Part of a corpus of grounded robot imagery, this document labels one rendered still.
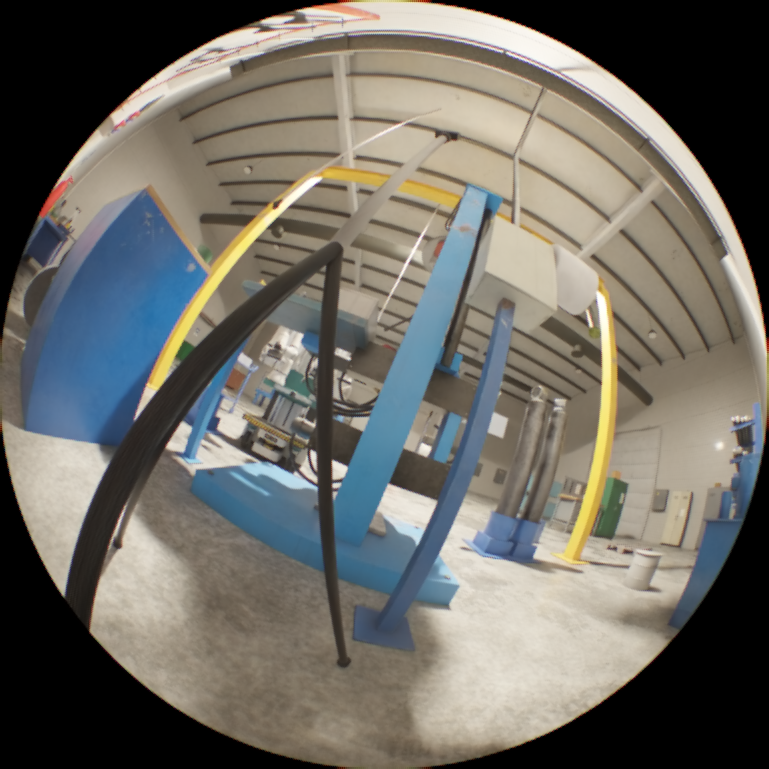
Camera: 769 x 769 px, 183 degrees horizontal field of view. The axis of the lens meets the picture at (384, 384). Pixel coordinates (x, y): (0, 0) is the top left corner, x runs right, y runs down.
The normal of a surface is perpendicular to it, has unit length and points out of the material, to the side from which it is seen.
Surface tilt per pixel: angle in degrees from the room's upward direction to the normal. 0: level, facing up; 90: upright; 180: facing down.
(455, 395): 90
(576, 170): 173
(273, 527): 90
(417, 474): 90
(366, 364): 90
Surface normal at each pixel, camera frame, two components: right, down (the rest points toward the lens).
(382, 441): 0.06, -0.25
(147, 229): 0.92, 0.38
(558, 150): -0.39, 0.91
